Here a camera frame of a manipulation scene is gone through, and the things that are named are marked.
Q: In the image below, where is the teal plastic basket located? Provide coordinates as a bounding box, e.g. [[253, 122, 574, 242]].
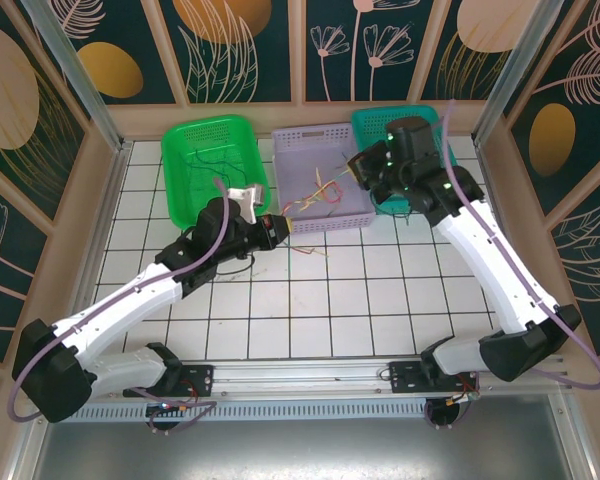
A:
[[349, 104, 469, 216]]

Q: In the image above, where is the lavender plastic basket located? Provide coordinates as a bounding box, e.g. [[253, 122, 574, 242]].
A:
[[271, 122, 379, 237]]

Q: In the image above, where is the green plastic basket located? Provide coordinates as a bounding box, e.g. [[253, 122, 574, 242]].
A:
[[160, 115, 273, 238]]

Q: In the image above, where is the grey metal sheet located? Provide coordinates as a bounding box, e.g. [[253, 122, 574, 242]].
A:
[[29, 418, 581, 480]]

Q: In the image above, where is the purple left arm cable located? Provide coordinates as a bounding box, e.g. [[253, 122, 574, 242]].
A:
[[9, 180, 230, 435]]

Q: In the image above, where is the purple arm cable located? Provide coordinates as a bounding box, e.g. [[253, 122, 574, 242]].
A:
[[426, 98, 600, 432], [9, 180, 230, 435]]

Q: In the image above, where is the thin black left camera cable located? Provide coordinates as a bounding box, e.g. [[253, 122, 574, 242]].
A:
[[214, 252, 257, 279]]

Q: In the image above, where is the thin black camera cable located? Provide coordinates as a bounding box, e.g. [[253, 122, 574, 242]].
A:
[[379, 198, 417, 226], [214, 252, 257, 279]]

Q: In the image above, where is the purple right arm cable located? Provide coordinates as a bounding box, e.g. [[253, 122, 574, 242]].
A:
[[426, 98, 600, 432]]

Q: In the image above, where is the thin black right camera cable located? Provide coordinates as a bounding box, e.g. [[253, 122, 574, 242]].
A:
[[379, 198, 417, 226]]

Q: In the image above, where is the aluminium side rail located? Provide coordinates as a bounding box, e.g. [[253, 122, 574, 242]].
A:
[[7, 141, 134, 480], [472, 139, 599, 480]]

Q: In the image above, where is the aluminium frame post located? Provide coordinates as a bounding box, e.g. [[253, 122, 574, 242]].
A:
[[19, 0, 134, 154], [472, 0, 566, 146]]

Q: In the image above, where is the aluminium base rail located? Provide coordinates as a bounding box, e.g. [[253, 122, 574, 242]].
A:
[[179, 360, 431, 401]]

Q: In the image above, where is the slotted grey cable duct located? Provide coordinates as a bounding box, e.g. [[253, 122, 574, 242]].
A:
[[59, 399, 434, 424]]

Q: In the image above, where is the black round cable grommet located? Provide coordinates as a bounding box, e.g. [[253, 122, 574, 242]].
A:
[[146, 410, 181, 436], [424, 399, 462, 431]]

